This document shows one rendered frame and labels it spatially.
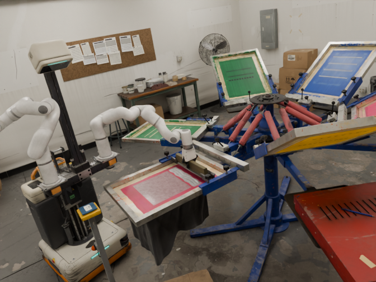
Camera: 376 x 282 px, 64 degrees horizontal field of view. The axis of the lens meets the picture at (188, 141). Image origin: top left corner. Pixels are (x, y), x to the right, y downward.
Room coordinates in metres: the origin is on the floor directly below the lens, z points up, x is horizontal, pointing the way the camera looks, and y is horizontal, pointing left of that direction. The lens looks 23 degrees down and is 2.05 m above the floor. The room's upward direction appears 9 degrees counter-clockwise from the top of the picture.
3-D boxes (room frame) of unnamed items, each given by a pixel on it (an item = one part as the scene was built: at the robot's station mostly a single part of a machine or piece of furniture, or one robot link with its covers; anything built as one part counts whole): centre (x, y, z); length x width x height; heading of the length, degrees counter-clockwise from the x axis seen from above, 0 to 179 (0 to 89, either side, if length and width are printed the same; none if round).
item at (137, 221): (1.89, 0.18, 0.97); 0.79 x 0.58 x 0.04; 120
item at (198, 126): (2.88, 0.06, 1.05); 1.08 x 0.61 x 0.23; 60
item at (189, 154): (2.00, 0.01, 1.12); 0.10 x 0.07 x 0.11; 120
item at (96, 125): (2.16, 0.65, 1.37); 0.13 x 0.10 x 0.16; 167
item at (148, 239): (1.75, 0.44, 0.74); 0.45 x 0.03 x 0.43; 30
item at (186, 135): (2.02, 0.04, 1.25); 0.15 x 0.10 x 0.11; 77
